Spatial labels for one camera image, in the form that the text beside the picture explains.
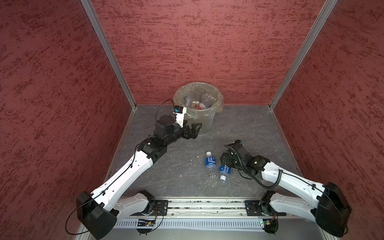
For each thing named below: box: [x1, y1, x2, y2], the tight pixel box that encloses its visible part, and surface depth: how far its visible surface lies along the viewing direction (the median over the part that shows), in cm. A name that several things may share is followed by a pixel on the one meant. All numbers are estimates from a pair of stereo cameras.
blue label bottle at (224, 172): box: [218, 165, 232, 182], surface depth 83 cm
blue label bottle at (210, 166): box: [204, 151, 217, 180], surface depth 87 cm
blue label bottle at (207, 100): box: [201, 93, 217, 108], surface depth 99 cm
